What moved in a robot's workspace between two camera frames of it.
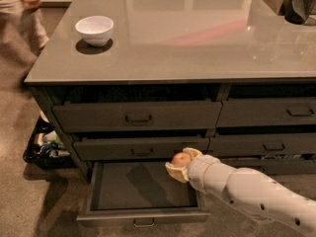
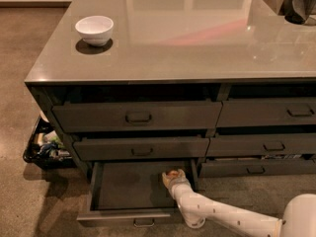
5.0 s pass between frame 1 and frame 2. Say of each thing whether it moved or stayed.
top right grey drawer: stayed
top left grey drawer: stayed
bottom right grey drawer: stayed
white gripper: moved
